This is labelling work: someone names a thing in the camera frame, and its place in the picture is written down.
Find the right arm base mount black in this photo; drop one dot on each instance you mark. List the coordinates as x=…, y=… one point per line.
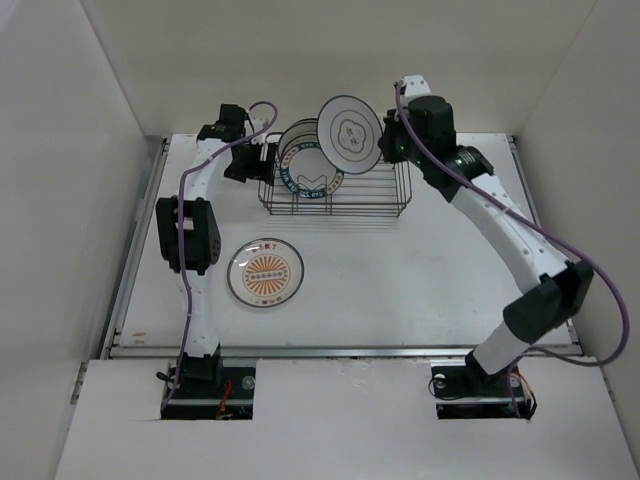
x=462, y=393

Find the right side rail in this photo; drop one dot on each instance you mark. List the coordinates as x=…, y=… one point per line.
x=568, y=327

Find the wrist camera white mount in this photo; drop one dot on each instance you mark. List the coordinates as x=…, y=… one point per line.
x=412, y=87
x=254, y=124

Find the rear red rim plate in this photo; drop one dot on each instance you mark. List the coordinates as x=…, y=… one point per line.
x=306, y=124

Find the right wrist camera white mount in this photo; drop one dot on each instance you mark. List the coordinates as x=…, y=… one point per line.
x=412, y=87

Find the aluminium front rail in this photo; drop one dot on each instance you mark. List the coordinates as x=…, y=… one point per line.
x=292, y=352

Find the white plate flower outline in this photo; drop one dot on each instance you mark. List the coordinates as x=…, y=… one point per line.
x=348, y=132

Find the grey wire dish rack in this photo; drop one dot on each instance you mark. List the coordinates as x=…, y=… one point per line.
x=384, y=191

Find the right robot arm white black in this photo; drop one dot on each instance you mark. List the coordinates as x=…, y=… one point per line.
x=552, y=287

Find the orange sunburst plate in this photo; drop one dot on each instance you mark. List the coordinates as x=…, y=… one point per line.
x=291, y=136
x=265, y=273

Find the left side rail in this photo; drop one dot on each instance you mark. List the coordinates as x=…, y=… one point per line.
x=111, y=323

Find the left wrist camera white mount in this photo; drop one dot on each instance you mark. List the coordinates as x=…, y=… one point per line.
x=254, y=124

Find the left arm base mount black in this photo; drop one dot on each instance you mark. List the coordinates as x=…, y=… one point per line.
x=228, y=397

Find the teal rim lettered plate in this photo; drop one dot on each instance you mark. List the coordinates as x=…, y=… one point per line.
x=306, y=172

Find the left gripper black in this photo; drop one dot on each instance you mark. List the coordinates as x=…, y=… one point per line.
x=260, y=170

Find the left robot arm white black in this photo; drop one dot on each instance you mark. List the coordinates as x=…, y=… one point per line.
x=190, y=239

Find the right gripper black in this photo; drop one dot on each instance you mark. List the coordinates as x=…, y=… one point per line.
x=393, y=120

